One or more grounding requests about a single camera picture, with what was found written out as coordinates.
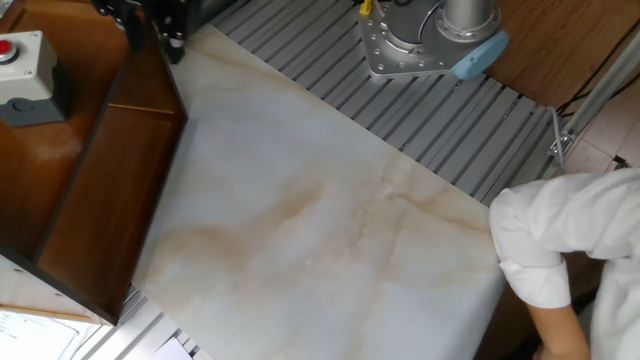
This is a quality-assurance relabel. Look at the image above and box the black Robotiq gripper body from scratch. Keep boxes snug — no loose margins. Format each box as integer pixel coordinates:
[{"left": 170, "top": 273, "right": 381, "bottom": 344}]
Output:
[{"left": 139, "top": 0, "right": 236, "bottom": 39}]

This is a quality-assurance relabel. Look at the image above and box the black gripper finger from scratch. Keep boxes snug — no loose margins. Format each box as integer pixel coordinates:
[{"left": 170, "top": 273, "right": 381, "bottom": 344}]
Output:
[
  {"left": 152, "top": 14, "right": 187, "bottom": 65},
  {"left": 92, "top": 0, "right": 149, "bottom": 54}
]

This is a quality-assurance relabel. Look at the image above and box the person's bare forearm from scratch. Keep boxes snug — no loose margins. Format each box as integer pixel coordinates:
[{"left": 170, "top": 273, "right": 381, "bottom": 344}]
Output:
[{"left": 524, "top": 299, "right": 594, "bottom": 360}]

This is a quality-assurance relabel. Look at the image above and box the brown wooden shelf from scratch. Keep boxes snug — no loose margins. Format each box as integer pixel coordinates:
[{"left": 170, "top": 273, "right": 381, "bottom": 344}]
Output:
[{"left": 0, "top": 0, "right": 189, "bottom": 326}]

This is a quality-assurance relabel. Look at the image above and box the white emergency stop button box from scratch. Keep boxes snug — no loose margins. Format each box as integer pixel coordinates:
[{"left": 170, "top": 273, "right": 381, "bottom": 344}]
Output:
[{"left": 0, "top": 30, "right": 71, "bottom": 129}]

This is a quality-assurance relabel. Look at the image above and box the marble pattern table mat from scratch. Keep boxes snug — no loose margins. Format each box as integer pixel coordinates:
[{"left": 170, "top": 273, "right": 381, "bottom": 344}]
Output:
[{"left": 132, "top": 24, "right": 506, "bottom": 360}]

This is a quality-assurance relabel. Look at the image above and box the white board with wooden edge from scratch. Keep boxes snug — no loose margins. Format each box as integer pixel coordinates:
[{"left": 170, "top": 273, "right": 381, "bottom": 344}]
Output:
[{"left": 0, "top": 254, "right": 101, "bottom": 324}]

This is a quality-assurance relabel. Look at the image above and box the printed white paper sheet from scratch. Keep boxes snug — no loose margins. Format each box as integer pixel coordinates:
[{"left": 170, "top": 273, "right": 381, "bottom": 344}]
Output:
[{"left": 149, "top": 337, "right": 194, "bottom": 360}]

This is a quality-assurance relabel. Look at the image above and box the stack of printed papers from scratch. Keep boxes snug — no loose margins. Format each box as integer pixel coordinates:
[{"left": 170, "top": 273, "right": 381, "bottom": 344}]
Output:
[{"left": 0, "top": 309, "right": 101, "bottom": 360}]

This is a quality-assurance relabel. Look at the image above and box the thin black cable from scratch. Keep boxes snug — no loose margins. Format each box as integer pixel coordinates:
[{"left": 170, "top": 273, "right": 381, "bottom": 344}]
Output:
[{"left": 557, "top": 44, "right": 640, "bottom": 116}]

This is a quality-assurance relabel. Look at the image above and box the aluminium frame profile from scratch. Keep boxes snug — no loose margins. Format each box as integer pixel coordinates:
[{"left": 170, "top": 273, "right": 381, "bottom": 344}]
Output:
[{"left": 547, "top": 29, "right": 640, "bottom": 171}]

